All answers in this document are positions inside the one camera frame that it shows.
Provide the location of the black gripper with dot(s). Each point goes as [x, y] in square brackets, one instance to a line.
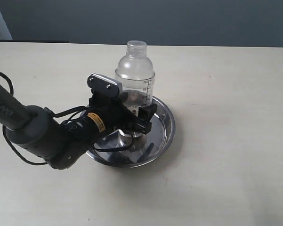
[118, 116]

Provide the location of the clear plastic shaker bottle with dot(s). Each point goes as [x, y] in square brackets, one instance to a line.
[136, 73]

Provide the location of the round stainless steel plate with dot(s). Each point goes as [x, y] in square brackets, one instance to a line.
[123, 151]

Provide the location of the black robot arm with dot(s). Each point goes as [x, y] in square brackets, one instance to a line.
[60, 139]

